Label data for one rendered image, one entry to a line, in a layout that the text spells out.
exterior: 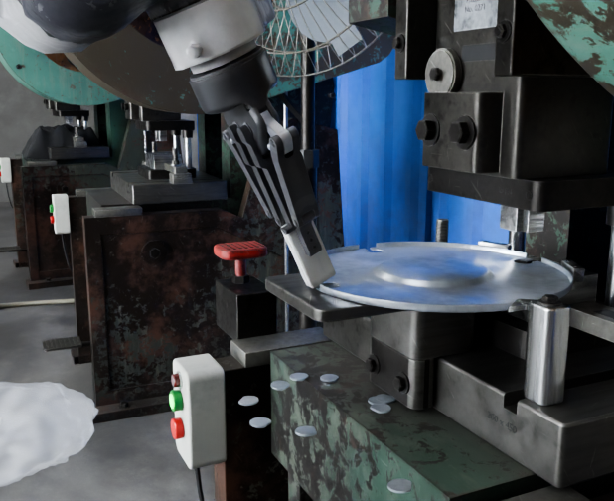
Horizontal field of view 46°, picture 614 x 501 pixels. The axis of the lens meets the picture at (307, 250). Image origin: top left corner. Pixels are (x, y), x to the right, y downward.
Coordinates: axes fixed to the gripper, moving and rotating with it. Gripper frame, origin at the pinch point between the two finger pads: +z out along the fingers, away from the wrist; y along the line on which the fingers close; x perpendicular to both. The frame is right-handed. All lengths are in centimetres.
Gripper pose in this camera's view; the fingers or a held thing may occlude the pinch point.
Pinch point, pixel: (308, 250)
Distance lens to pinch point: 72.3
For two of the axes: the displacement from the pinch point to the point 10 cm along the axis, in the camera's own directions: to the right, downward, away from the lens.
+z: 3.7, 8.5, 3.8
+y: 4.6, 1.9, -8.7
